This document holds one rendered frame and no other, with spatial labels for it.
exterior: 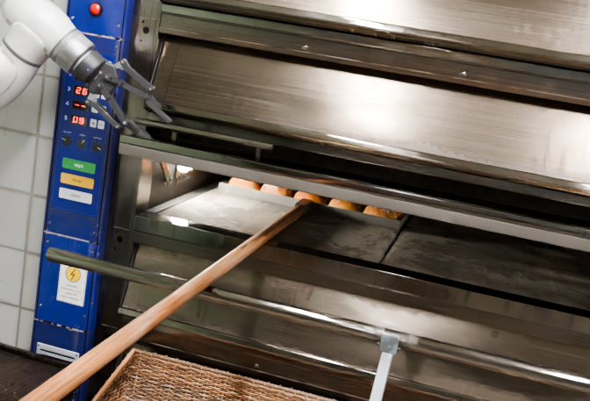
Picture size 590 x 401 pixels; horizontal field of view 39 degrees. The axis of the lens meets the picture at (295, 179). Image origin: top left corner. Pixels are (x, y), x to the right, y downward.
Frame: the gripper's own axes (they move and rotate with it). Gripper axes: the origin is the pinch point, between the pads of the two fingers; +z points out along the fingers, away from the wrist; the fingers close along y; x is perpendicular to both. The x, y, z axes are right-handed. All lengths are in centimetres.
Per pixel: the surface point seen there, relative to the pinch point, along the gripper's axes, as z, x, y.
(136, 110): -5.5, -12.6, 2.9
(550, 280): 98, -14, -35
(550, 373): 86, 46, -24
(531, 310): 90, 10, -28
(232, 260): 33.0, 20.3, 6.2
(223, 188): 24, -54, 11
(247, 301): 39, 34, 7
